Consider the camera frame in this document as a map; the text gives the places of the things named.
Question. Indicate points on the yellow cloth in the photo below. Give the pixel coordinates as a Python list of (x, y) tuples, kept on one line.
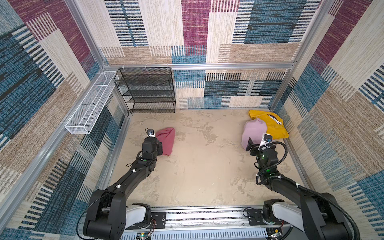
[(275, 124)]

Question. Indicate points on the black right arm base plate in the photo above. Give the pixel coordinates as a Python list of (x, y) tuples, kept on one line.
[(255, 218)]

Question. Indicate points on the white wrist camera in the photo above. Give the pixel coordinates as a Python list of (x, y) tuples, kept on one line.
[(266, 139), (150, 133)]

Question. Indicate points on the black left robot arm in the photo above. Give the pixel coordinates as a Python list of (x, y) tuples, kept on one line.
[(107, 215)]

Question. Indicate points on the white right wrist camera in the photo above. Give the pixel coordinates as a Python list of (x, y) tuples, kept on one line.
[(266, 139)]

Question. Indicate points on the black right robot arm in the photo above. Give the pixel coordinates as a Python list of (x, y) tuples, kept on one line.
[(318, 215)]

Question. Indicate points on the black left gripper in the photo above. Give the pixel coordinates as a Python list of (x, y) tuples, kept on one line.
[(159, 147)]

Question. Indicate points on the white mesh wall basket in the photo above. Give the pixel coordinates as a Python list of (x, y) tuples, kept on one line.
[(87, 113)]

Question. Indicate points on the black wire shelf rack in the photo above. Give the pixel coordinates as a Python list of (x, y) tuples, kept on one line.
[(147, 90)]

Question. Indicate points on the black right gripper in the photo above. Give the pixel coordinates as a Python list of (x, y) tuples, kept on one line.
[(254, 147)]

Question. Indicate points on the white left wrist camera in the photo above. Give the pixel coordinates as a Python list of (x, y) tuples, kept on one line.
[(150, 133)]

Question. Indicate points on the light pink cloth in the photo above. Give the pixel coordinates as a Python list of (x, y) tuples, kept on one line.
[(253, 129)]

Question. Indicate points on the white slotted cable duct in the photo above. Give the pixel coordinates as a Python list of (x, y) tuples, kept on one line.
[(223, 234)]

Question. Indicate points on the aluminium front rail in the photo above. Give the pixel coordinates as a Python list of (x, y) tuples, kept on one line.
[(208, 218)]

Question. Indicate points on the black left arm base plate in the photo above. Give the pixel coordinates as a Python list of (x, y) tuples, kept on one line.
[(157, 221)]

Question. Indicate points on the magenta cloth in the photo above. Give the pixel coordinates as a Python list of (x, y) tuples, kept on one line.
[(167, 138)]

